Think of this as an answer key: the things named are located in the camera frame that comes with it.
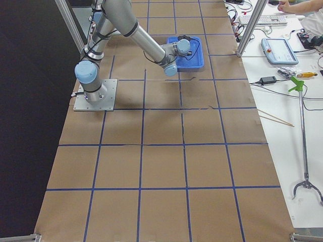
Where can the blue plastic tray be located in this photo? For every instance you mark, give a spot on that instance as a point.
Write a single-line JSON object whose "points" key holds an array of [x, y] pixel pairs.
{"points": [[195, 60]]}

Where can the white keyboard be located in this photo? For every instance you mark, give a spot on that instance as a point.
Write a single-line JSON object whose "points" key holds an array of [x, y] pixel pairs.
{"points": [[268, 20]]}

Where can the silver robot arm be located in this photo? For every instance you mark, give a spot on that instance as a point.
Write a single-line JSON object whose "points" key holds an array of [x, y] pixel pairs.
{"points": [[118, 16]]}

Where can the black power adapter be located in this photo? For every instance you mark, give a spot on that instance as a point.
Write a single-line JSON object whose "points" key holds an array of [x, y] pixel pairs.
{"points": [[267, 80]]}

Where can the person hand on keyboard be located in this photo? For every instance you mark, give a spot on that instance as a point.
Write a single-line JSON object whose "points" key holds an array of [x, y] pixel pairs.
{"points": [[283, 6]]}

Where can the green handled reach grabber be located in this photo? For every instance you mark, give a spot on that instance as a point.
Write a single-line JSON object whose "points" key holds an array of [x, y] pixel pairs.
{"points": [[306, 183]]}

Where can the teach pendant tablet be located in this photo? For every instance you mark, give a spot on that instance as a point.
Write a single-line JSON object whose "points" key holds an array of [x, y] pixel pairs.
{"points": [[278, 51]]}

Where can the wooden chopsticks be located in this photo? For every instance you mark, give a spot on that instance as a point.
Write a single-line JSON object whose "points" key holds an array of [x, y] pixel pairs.
{"points": [[273, 118]]}

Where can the yellow tool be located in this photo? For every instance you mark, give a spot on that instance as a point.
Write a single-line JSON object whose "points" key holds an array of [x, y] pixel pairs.
{"points": [[307, 75]]}

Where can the aluminium frame post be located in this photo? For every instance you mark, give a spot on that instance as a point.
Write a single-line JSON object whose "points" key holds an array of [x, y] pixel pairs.
{"points": [[257, 11]]}

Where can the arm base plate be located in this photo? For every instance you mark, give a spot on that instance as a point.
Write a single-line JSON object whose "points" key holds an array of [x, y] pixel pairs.
{"points": [[101, 100]]}

